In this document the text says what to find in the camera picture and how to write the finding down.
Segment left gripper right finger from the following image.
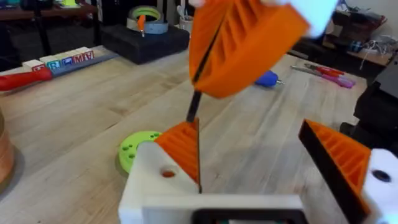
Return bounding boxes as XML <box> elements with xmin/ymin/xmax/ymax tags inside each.
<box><xmin>298</xmin><ymin>119</ymin><xmax>398</xmax><ymax>224</ymax></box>

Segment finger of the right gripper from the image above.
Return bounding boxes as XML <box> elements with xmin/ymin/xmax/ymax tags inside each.
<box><xmin>187</xmin><ymin>0</ymin><xmax>231</xmax><ymax>83</ymax></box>
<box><xmin>193</xmin><ymin>0</ymin><xmax>340</xmax><ymax>100</ymax></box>

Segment orange-handled tool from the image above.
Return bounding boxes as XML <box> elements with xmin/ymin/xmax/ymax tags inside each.
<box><xmin>136</xmin><ymin>14</ymin><xmax>147</xmax><ymax>39</ymax></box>

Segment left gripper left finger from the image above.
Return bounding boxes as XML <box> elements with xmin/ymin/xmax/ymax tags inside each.
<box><xmin>118</xmin><ymin>118</ymin><xmax>203</xmax><ymax>224</ymax></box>

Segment stack of tape rolls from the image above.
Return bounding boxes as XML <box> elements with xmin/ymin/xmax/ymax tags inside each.
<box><xmin>126</xmin><ymin>5</ymin><xmax>170</xmax><ymax>35</ymax></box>

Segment black strip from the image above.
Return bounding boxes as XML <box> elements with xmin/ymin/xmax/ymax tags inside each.
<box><xmin>185</xmin><ymin>90</ymin><xmax>203</xmax><ymax>124</ymax></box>

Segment green disc with holes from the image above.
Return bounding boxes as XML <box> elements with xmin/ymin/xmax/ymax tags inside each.
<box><xmin>118</xmin><ymin>130</ymin><xmax>163</xmax><ymax>174</ymax></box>

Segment white cup with utensils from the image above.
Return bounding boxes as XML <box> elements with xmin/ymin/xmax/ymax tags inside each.
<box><xmin>177</xmin><ymin>4</ymin><xmax>195</xmax><ymax>34</ymax></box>

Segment pink-handled tool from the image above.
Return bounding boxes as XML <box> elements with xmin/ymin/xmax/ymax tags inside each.
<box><xmin>290</xmin><ymin>65</ymin><xmax>357</xmax><ymax>90</ymax></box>

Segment black foam box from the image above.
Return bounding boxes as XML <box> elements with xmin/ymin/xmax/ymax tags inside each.
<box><xmin>99</xmin><ymin>24</ymin><xmax>191</xmax><ymax>65</ymax></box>

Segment letter blocks on grey board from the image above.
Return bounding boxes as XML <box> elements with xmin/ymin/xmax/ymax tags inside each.
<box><xmin>21</xmin><ymin>46</ymin><xmax>119</xmax><ymax>78</ymax></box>

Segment red-handled scissors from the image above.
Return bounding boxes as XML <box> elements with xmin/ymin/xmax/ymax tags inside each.
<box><xmin>303</xmin><ymin>63</ymin><xmax>346</xmax><ymax>78</ymax></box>

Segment heap of cables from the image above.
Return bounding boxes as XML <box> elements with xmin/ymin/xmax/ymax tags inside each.
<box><xmin>348</xmin><ymin>32</ymin><xmax>398</xmax><ymax>71</ymax></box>

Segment blue electric screwdriver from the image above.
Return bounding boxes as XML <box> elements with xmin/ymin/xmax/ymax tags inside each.
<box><xmin>254</xmin><ymin>70</ymin><xmax>285</xmax><ymax>88</ymax></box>

